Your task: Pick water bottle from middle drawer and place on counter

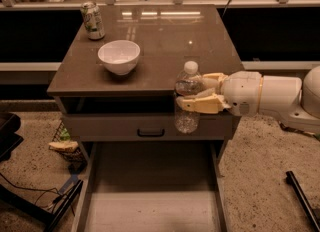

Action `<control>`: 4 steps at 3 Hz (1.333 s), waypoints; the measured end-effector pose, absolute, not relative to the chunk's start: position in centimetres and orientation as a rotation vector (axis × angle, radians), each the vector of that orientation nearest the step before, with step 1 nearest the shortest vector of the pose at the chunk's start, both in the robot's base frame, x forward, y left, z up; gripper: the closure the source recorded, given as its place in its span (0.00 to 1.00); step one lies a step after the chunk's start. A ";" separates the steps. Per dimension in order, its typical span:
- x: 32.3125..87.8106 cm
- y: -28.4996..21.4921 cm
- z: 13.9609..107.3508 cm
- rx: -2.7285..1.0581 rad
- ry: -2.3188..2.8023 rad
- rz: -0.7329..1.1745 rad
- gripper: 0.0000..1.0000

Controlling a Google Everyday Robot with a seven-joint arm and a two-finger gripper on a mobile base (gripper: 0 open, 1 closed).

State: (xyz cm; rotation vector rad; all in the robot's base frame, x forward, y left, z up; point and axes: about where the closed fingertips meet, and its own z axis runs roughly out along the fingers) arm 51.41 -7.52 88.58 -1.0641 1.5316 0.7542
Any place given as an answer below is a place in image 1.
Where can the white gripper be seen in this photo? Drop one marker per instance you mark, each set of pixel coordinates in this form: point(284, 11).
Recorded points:
point(241, 92)

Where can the clear plastic water bottle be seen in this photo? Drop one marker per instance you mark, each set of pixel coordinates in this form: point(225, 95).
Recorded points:
point(188, 82)

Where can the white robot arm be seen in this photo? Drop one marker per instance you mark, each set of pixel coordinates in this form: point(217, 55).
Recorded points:
point(292, 101)

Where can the grey drawer cabinet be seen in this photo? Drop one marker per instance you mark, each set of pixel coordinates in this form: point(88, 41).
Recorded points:
point(168, 35)

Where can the open middle drawer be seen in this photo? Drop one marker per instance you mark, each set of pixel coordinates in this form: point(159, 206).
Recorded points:
point(152, 187)

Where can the closed top drawer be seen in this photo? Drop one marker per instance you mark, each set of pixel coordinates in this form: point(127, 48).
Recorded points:
point(123, 127)

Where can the white ceramic bowl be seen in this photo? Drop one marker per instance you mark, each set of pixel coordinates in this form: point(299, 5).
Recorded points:
point(119, 57)

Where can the black bar right floor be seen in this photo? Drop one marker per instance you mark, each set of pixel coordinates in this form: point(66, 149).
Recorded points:
point(313, 214)

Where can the green white soda can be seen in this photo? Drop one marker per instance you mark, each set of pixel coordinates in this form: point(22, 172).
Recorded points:
point(92, 20)

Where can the blue tape strip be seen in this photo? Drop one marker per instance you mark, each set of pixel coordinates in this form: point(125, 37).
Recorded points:
point(71, 180)

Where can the black chair base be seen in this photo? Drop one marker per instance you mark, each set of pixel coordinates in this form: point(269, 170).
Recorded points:
point(9, 139)

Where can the black stand left floor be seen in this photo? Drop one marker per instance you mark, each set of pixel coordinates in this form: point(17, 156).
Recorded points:
point(50, 215)

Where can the black drawer handle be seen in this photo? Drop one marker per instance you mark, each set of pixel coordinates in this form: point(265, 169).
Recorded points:
point(150, 132)

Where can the wire basket with snacks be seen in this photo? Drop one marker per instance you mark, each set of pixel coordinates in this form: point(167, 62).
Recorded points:
point(65, 146)

